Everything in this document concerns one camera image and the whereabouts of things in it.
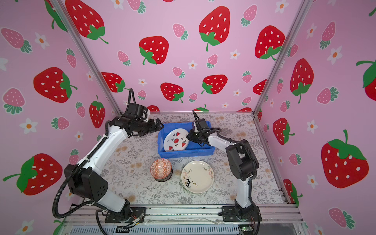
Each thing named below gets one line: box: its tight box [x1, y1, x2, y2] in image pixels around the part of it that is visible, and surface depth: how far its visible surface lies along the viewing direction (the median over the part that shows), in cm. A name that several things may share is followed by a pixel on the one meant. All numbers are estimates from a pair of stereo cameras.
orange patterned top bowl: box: [150, 158, 172, 180], surface depth 83 cm
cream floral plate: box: [180, 159, 215, 195], surface depth 87 cm
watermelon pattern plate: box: [163, 128, 189, 153], surface depth 102 cm
